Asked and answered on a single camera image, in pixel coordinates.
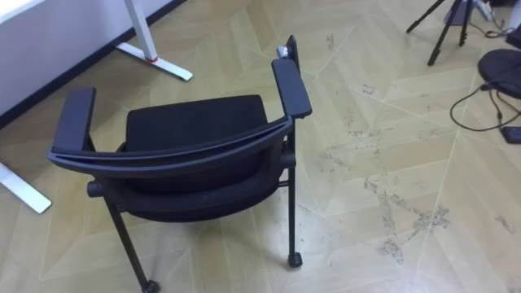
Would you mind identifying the black armchair on castors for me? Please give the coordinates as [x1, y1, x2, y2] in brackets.
[46, 34, 313, 293]

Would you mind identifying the white desk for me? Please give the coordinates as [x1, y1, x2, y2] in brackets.
[0, 0, 194, 215]

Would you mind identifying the black tripod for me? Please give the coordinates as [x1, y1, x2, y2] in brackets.
[405, 0, 475, 68]

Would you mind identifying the small black power adapter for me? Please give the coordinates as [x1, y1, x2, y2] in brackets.
[500, 125, 521, 145]

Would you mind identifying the black round stool seat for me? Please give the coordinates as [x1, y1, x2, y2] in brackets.
[477, 48, 521, 100]

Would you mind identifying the black floor cable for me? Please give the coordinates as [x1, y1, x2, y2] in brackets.
[449, 79, 521, 133]

